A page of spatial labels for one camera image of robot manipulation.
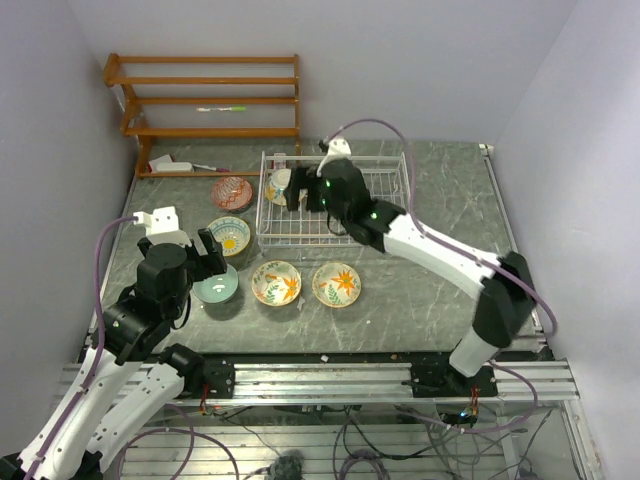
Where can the plain light teal bowl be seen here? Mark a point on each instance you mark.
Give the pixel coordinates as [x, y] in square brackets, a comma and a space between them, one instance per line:
[217, 288]

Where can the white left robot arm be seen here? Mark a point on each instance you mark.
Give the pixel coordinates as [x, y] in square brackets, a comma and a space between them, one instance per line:
[89, 427]

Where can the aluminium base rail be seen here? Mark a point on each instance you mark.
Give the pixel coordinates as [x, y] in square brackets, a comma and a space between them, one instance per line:
[262, 384]

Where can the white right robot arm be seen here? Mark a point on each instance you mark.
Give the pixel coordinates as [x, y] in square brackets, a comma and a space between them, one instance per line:
[517, 302]

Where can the white wire dish rack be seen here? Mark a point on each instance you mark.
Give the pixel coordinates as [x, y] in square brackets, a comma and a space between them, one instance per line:
[386, 177]

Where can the white red box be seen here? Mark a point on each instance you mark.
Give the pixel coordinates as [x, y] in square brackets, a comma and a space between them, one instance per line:
[167, 164]

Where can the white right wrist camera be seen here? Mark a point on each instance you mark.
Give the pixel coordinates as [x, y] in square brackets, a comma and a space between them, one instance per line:
[334, 149]

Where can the green white pen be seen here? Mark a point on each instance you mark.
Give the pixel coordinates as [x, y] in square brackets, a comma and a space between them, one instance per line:
[221, 109]

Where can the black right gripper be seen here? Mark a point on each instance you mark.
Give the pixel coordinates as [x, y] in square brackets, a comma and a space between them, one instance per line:
[298, 183]

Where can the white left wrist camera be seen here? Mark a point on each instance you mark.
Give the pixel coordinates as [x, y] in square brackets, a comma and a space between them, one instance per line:
[162, 226]

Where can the blue yellow patterned bowl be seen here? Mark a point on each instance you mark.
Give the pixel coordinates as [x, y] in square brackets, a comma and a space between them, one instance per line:
[232, 233]

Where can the orange floral bowl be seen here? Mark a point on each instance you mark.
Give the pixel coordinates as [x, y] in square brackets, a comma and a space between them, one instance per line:
[276, 185]
[276, 283]
[336, 285]

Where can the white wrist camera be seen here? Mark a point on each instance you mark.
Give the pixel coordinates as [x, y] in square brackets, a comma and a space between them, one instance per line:
[334, 149]
[162, 226]

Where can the pink white pen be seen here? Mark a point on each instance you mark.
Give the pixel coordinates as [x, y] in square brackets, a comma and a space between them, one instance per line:
[210, 168]

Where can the small red white card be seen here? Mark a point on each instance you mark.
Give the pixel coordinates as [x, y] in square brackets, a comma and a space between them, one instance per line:
[279, 161]

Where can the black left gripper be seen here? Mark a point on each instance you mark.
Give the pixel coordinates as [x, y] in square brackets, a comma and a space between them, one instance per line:
[213, 250]

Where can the red patterned bowl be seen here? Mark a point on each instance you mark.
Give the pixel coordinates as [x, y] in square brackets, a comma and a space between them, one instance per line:
[232, 193]

